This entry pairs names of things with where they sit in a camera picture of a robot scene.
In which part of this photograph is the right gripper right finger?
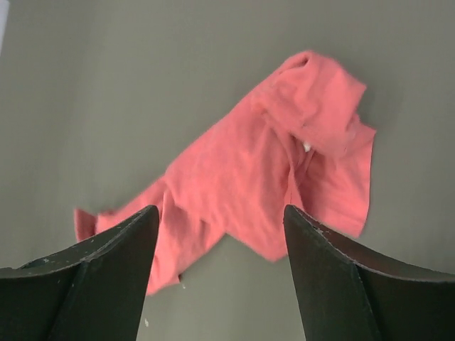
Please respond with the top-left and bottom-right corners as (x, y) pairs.
(284, 205), (454, 341)

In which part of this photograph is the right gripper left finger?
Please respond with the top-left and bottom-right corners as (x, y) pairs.
(1, 206), (159, 340)

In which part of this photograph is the red t shirt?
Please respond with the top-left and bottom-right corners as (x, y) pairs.
(74, 50), (375, 294)

